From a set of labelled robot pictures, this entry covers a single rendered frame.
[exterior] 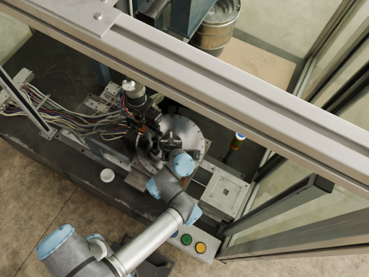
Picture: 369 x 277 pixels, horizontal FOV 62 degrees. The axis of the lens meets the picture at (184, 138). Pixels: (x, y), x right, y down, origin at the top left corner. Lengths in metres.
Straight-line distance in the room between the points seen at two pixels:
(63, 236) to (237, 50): 1.53
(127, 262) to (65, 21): 0.75
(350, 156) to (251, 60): 1.74
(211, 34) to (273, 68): 0.50
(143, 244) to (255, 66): 1.37
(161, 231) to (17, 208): 1.69
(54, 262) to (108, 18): 0.74
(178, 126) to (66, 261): 0.83
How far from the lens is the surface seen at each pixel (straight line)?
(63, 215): 2.44
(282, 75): 2.03
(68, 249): 0.95
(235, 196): 1.48
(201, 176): 1.62
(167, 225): 1.03
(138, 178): 1.54
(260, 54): 2.08
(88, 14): 0.36
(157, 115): 1.18
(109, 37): 0.34
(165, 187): 1.08
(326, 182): 0.65
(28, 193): 2.56
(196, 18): 1.35
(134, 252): 0.98
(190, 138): 1.48
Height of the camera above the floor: 2.30
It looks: 67 degrees down
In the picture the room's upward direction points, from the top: 10 degrees clockwise
